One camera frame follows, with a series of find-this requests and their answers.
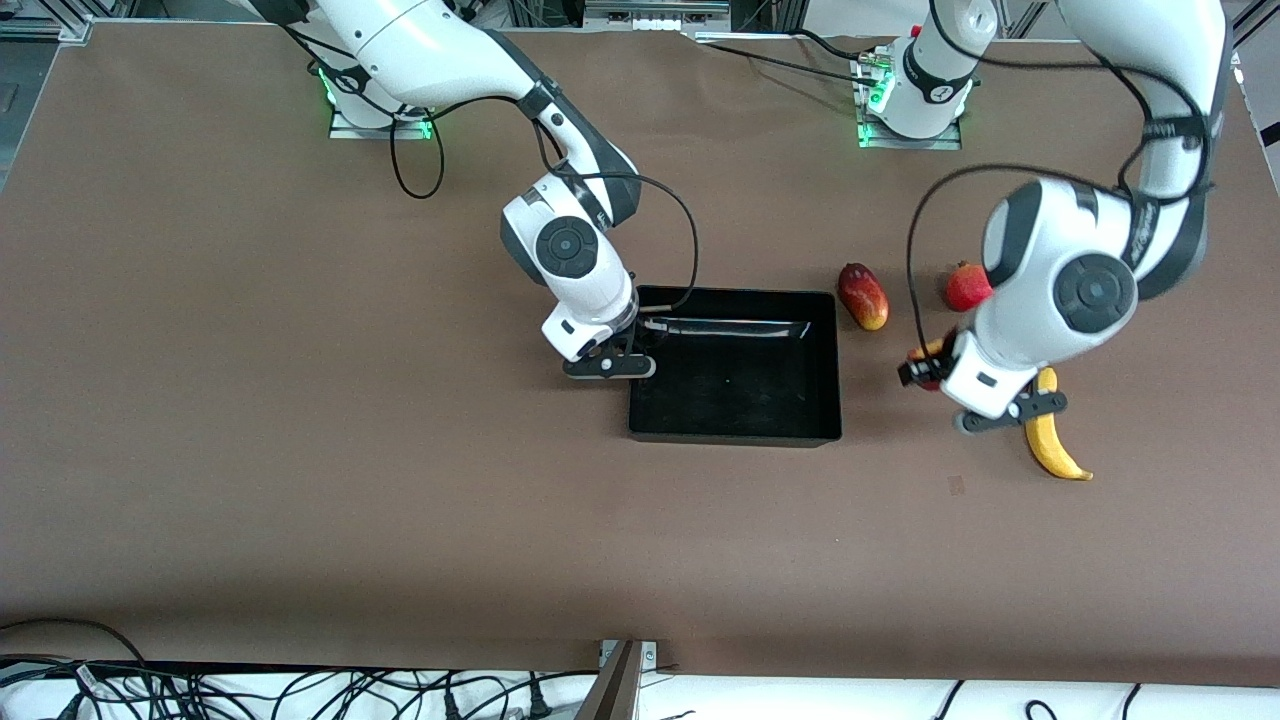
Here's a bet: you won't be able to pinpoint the aluminium profile bar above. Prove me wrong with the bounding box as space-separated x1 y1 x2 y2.
575 640 659 720

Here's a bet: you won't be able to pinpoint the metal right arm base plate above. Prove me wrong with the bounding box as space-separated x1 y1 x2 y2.
328 68 434 139

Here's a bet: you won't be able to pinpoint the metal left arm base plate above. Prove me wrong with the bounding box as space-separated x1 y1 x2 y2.
855 50 964 151

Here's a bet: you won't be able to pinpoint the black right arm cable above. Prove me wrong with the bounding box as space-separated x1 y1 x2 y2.
388 95 699 311

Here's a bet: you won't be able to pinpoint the black table cable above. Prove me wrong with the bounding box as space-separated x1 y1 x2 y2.
700 28 886 86

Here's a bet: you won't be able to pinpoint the black plastic box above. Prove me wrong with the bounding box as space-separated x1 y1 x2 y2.
628 288 843 447

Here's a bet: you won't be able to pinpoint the red yellow apple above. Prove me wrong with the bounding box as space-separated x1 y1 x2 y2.
908 340 947 392

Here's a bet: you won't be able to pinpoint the white power strip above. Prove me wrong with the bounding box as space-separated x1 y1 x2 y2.
585 0 731 33

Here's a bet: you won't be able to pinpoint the yellow banana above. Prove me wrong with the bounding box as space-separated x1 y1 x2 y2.
1024 368 1094 482

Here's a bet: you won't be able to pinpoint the red pomegranate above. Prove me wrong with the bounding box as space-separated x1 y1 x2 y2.
945 260 995 313

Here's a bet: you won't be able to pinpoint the black looped floor cable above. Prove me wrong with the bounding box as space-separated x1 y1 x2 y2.
0 618 151 673

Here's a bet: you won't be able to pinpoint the red yellow mango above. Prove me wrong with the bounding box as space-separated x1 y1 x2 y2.
837 262 890 332

